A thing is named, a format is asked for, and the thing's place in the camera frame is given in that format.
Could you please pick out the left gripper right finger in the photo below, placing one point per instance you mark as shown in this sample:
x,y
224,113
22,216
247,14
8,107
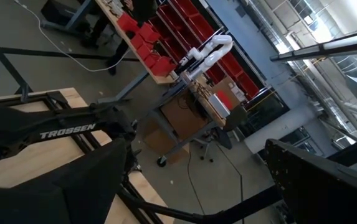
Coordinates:
x,y
321,196

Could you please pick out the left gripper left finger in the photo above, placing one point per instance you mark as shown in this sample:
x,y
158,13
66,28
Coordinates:
x,y
56,202

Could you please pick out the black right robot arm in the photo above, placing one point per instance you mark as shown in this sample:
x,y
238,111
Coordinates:
x,y
25,124

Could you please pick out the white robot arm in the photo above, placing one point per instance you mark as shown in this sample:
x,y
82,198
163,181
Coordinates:
x,y
218,40

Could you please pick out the grey metal cart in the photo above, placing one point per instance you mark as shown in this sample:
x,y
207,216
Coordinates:
x,y
161,160

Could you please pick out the black office chair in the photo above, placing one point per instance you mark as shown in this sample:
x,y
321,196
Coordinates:
x,y
237,116

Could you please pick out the cardboard box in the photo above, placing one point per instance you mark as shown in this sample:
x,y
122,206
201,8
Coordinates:
x,y
184,119
158,141
225,88

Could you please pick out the blue-grey bench leg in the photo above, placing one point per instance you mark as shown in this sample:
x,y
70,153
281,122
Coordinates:
x,y
80,15
125,90

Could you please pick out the white red box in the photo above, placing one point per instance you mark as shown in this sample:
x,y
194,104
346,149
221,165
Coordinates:
x,y
218,105

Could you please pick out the black overhead light bar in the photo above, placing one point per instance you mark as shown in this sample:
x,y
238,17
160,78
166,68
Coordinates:
x,y
337,46

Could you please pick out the red storage bin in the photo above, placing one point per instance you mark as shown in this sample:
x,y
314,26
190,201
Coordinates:
x,y
151,60
127,22
137,40
144,52
149,32
164,67

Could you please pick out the black floor box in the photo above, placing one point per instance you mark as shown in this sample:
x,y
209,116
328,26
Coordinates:
x,y
56,11

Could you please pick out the person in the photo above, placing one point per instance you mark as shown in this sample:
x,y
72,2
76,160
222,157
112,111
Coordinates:
x,y
144,9

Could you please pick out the red bin shelf rack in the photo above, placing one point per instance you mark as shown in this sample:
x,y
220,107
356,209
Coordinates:
x,y
197,21

